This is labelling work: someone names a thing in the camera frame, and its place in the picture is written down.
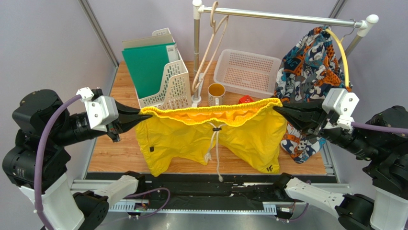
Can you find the yellow shorts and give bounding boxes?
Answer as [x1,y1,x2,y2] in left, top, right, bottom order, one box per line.
[136,98,287,177]

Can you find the beige clothes hanger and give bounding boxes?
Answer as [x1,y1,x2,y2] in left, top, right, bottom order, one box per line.
[191,0,229,96]

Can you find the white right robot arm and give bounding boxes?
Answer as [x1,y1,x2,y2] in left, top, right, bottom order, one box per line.
[273,100,408,230]

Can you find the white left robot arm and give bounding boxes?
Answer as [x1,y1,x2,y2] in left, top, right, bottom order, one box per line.
[2,87,149,230]

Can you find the patterned blue orange shorts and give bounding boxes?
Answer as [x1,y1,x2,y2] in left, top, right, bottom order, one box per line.
[273,26,353,164]

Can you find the yellow clothes hanger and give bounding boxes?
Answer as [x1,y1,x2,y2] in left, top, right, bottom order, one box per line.
[325,28,351,92]

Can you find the white perforated file holder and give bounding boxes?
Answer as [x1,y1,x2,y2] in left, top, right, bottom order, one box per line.
[138,44,192,110]

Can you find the red cube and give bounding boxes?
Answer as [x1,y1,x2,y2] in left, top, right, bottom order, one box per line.
[238,95,254,104]

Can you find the green folder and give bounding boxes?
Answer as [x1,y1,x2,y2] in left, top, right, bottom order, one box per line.
[122,42,180,99]

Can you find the white perforated plastic basket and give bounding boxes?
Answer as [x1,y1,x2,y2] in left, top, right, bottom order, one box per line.
[213,49,281,99]

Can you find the white mug with yellow interior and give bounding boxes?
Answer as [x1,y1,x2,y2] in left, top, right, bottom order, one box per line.
[207,83,226,106]

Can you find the beige folder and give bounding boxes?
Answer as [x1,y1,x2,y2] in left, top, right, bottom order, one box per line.
[122,34,174,49]

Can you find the white clothes rack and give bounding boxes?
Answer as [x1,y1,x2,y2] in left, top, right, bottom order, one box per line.
[185,0,380,109]

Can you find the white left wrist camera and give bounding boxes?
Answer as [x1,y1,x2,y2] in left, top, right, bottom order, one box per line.
[76,87,119,132]

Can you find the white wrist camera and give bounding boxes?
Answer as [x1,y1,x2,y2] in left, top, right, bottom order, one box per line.
[322,88,360,133]
[76,87,119,132]

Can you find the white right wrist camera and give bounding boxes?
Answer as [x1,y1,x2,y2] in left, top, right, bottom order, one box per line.
[322,88,360,133]

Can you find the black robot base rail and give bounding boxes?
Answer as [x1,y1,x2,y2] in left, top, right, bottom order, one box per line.
[86,172,339,213]

